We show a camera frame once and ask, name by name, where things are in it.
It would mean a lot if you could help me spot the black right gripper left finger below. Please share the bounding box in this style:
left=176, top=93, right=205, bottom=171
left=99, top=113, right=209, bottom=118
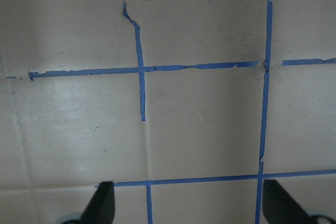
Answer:
left=79, top=181, right=115, bottom=224

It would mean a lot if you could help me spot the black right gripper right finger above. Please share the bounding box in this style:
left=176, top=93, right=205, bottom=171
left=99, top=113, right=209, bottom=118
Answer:
left=262, top=179, right=319, bottom=224

